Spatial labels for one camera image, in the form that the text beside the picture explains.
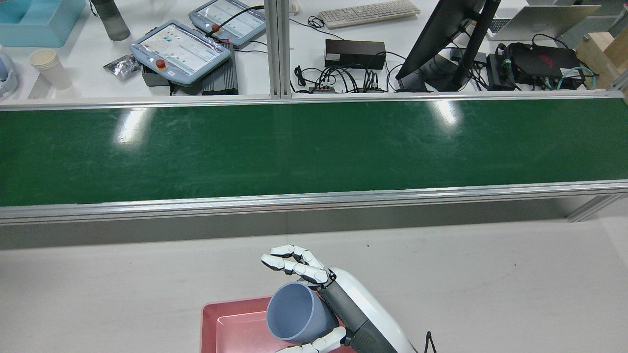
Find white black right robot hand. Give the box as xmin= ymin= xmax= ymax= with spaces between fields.
xmin=260 ymin=244 xmax=418 ymax=353

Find blue-grey plastic cup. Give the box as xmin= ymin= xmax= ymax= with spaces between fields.
xmin=266 ymin=282 xmax=340 ymax=344

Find pink plastic box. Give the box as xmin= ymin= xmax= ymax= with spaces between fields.
xmin=200 ymin=297 xmax=356 ymax=353

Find black rectangular box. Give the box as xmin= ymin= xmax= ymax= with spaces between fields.
xmin=324 ymin=39 xmax=387 ymax=71

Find black finned controller box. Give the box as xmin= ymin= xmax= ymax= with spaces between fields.
xmin=200 ymin=43 xmax=239 ymax=96

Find wooden box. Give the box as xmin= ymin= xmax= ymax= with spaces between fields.
xmin=575 ymin=31 xmax=628 ymax=90

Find black power brick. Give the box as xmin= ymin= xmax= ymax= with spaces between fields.
xmin=486 ymin=53 xmax=517 ymax=91

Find black computer monitor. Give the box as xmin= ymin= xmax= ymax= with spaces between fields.
xmin=395 ymin=0 xmax=501 ymax=93

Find white computer keyboard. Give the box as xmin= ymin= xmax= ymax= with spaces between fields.
xmin=318 ymin=0 xmax=421 ymax=29

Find black device red logo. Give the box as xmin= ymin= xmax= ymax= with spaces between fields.
xmin=507 ymin=42 xmax=585 ymax=80

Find large teach pendant red button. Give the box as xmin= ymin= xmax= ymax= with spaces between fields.
xmin=130 ymin=20 xmax=232 ymax=87

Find small teach pendant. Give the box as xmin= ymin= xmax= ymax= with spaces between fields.
xmin=189 ymin=0 xmax=266 ymax=48

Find silver foil bag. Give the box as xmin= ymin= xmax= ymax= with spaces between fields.
xmin=104 ymin=54 xmax=142 ymax=82

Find silver laptop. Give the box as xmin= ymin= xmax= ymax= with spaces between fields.
xmin=486 ymin=5 xmax=602 ymax=41

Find dark grey bottle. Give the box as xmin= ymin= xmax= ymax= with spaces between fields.
xmin=90 ymin=0 xmax=131 ymax=42

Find stacked paper cups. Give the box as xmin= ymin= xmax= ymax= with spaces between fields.
xmin=28 ymin=48 xmax=73 ymax=91

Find white blue round object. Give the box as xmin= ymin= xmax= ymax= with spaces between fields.
xmin=0 ymin=47 xmax=20 ymax=99

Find light blue plastic bin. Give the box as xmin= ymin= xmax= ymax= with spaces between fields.
xmin=0 ymin=0 xmax=87 ymax=48

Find black cable bundle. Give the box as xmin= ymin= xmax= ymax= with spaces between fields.
xmin=293 ymin=64 xmax=395 ymax=94

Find green conveyor belt aluminium frame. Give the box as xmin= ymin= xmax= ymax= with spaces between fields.
xmin=0 ymin=91 xmax=628 ymax=226

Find aluminium profile post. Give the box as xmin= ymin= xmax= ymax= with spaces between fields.
xmin=263 ymin=0 xmax=291 ymax=99

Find teal cable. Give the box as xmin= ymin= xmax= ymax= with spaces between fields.
xmin=556 ymin=66 xmax=597 ymax=91

